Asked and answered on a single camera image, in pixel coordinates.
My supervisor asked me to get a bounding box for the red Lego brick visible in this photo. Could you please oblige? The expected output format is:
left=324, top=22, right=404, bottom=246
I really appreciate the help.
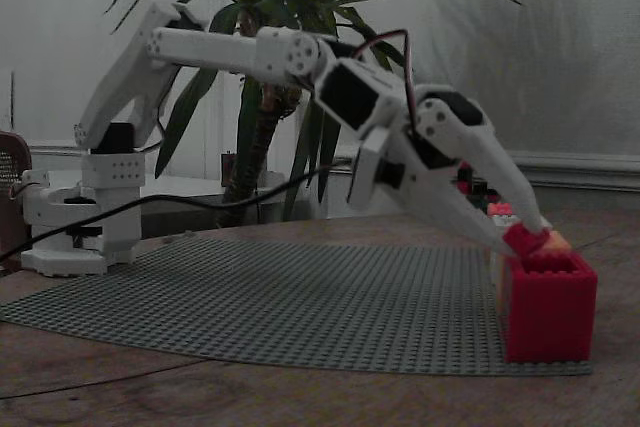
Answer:
left=501, top=224, right=552, bottom=262

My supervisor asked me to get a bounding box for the striped Lego tower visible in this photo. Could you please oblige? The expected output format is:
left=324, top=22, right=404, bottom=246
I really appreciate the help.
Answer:
left=455, top=161, right=502, bottom=215

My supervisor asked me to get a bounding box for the red lego box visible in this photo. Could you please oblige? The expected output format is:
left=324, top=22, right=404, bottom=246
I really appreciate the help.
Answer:
left=504, top=251, right=599, bottom=365

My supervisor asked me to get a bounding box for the grey Lego baseplate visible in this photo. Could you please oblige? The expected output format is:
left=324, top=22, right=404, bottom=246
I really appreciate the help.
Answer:
left=0, top=238, right=595, bottom=378

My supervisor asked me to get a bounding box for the gripper servo wire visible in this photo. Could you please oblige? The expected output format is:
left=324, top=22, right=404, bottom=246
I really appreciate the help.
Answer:
left=349, top=28, right=419, bottom=126

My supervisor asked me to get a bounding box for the white wrist mount plate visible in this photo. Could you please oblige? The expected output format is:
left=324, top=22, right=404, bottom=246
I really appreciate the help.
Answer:
left=348, top=127, right=391, bottom=213

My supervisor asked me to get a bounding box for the thick black cable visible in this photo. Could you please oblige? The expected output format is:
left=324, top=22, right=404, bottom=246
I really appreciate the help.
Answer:
left=0, top=160, right=354, bottom=273

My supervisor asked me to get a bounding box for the thin black table cable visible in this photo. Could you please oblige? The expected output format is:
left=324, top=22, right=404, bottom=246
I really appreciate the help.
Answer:
left=0, top=357, right=212, bottom=401

